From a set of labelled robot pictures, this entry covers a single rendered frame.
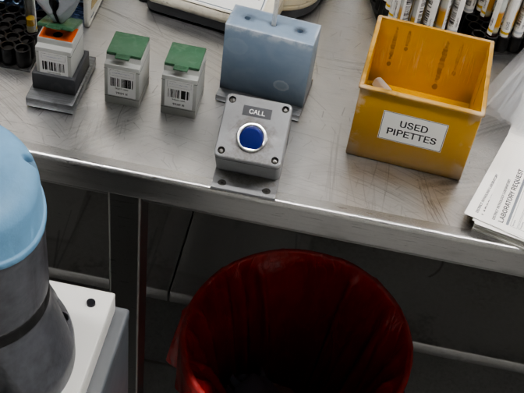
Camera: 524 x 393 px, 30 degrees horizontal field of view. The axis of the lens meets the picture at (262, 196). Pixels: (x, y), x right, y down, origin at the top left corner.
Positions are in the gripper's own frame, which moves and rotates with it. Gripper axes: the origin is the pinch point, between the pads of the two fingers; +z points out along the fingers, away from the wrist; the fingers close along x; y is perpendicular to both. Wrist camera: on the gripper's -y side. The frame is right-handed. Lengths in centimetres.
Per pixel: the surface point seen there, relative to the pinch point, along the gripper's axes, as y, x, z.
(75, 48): -0.2, -2.0, 3.8
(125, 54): 0.0, -7.5, 3.6
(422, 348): 21, -55, 72
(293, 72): 3.7, -25.8, 4.6
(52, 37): -0.6, 0.3, 2.6
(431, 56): 10.7, -41.0, 4.0
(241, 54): 4.3, -19.7, 3.9
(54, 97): -3.2, -0.4, 8.9
